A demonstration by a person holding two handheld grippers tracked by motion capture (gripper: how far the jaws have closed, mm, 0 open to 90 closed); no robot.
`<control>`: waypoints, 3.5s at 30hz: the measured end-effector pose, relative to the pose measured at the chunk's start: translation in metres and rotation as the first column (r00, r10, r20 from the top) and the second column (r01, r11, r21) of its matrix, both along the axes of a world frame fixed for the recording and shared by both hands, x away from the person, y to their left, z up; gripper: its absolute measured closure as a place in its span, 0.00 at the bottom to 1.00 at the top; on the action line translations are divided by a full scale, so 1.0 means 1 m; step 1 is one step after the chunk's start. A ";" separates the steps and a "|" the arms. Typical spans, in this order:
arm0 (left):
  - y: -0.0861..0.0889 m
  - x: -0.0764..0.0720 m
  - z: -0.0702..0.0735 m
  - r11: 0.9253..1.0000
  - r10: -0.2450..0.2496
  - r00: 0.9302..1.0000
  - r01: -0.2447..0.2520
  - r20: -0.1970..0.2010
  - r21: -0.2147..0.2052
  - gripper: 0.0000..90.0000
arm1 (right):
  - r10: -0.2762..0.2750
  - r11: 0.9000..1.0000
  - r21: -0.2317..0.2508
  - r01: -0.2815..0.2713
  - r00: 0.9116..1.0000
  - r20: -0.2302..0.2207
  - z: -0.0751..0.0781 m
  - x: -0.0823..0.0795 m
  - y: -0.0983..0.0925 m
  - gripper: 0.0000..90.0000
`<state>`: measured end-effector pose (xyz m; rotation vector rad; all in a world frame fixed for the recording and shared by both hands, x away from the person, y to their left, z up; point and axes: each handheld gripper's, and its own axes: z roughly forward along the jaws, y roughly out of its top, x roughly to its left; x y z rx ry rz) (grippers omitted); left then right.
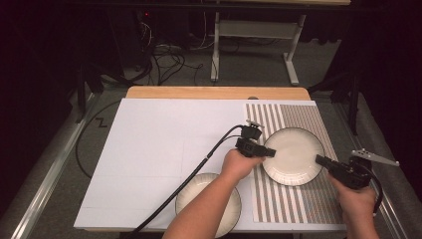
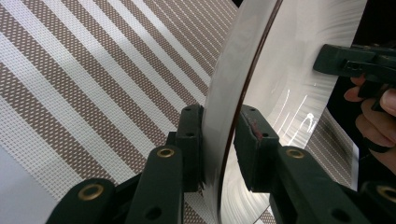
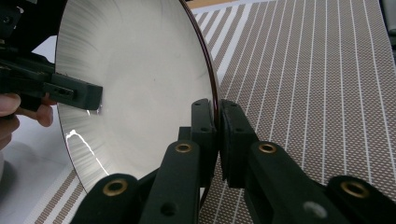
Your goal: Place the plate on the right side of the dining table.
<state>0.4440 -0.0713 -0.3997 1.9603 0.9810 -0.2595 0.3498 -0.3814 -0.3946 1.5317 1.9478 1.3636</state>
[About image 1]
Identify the striped grey white placemat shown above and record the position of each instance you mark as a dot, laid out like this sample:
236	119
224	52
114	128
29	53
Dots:
292	205

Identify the white plate with dark rim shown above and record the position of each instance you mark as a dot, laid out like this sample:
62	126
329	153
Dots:
295	156
186	194

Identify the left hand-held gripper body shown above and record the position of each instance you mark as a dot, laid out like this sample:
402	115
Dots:
249	146

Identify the aluminium floor rail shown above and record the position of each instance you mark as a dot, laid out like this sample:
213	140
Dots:
393	220
49	176

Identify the white-framed desk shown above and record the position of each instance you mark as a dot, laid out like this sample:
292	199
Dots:
255	29

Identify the white board sheet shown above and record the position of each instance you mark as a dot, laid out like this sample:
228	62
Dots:
166	132

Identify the black metal stand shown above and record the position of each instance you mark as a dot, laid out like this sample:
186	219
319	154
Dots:
81	96
354	106

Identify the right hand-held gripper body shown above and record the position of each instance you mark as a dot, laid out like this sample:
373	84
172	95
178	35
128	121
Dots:
351	174

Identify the dark equipment box red light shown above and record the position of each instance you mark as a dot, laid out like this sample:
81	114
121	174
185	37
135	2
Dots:
146	14

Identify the person's right hand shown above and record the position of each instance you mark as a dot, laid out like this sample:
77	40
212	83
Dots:
355	199

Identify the person's left hand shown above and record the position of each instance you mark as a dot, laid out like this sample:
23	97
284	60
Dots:
239	166

